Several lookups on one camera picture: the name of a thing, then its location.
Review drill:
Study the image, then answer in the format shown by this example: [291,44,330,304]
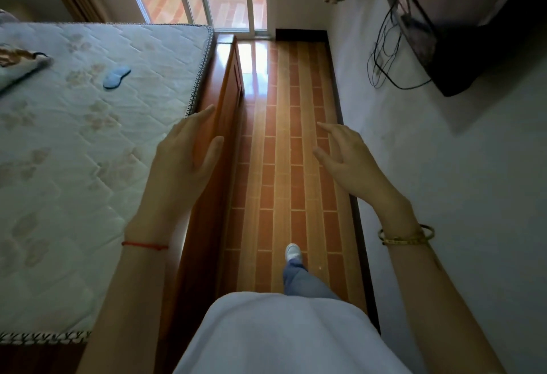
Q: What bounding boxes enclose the person's left hand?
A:
[130,105,225,244]

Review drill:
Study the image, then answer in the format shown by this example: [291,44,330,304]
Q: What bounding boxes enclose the blue eye mask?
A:
[102,66,132,91]

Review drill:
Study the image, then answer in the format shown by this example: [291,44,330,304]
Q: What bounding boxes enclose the blue jeans leg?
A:
[282,257,342,302]

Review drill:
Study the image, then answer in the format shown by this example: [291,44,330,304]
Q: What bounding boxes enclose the wooden bed frame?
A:
[0,34,245,374]

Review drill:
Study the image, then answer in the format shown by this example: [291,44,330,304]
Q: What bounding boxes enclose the person's right forearm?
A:
[379,226,509,374]

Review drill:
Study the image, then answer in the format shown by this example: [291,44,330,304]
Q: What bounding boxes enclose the gold bangle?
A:
[378,224,436,246]

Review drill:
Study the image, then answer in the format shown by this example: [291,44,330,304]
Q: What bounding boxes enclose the wall-mounted black television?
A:
[378,0,547,98]

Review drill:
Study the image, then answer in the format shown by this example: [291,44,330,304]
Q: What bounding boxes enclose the white shirt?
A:
[173,291,413,374]

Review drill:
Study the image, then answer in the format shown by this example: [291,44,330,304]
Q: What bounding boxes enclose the red string bracelet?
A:
[121,240,170,252]

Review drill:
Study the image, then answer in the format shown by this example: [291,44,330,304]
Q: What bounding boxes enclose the person's left forearm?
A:
[76,233,172,374]

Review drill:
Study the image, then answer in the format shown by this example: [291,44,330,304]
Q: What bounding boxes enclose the black cables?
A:
[367,0,433,91]

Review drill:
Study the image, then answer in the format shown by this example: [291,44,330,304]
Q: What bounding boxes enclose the person's right hand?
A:
[312,121,419,232]

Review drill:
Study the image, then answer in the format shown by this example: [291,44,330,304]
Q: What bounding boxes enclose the white quilted mattress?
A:
[0,23,215,345]

